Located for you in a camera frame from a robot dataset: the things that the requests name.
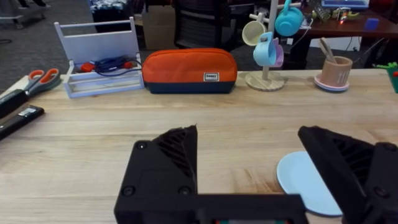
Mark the green board with toy blocks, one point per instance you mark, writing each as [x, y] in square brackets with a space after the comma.
[393, 76]

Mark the black tool with label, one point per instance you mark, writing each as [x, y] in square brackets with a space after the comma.
[18, 119]

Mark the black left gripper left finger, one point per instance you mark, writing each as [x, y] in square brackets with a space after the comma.
[161, 168]

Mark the light blue plate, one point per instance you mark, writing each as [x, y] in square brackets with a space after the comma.
[298, 180]

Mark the cardboard box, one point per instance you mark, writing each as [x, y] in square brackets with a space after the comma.
[158, 28]

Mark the blue tray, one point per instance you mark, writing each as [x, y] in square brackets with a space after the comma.
[345, 3]

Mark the blue block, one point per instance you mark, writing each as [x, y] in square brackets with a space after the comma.
[371, 24]

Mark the dark brown table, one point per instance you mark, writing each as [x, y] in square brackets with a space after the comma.
[342, 28]

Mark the teal cup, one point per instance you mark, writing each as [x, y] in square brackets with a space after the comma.
[289, 20]

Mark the wooden cutlery piece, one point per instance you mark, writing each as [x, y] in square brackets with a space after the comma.
[330, 51]
[325, 50]

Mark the black stapler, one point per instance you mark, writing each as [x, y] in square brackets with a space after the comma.
[12, 101]

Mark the light blue cup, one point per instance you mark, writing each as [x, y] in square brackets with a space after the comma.
[264, 51]

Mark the tan cup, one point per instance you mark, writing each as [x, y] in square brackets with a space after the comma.
[335, 73]

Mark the orange and navy zip bag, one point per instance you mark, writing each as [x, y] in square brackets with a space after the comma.
[186, 67]

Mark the pink plate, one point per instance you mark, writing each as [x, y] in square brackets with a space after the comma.
[323, 85]

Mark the lilac cup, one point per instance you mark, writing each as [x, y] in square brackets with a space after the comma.
[279, 54]

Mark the wooden cup stand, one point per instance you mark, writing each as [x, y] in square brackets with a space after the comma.
[264, 81]

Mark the cream cup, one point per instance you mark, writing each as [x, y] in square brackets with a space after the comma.
[253, 32]

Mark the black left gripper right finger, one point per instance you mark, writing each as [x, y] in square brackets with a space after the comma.
[351, 174]

